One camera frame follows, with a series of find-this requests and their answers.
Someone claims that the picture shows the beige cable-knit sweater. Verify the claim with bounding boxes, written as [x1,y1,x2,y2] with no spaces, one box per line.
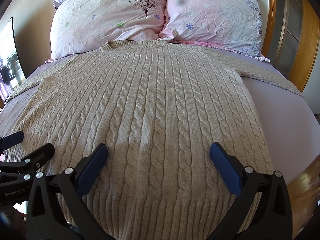
[1,41,299,239]

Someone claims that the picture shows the window with bright view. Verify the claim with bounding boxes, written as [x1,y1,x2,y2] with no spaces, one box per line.
[0,17,25,102]

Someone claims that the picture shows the pink pillow with tree print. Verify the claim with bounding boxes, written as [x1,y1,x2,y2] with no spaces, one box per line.
[50,0,166,60]

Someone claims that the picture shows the wooden wardrobe with glass panels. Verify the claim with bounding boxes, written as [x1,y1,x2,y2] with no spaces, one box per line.
[267,0,319,92]

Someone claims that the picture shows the pink pillow with star flowers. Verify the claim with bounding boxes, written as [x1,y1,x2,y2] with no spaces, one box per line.
[159,0,266,61]

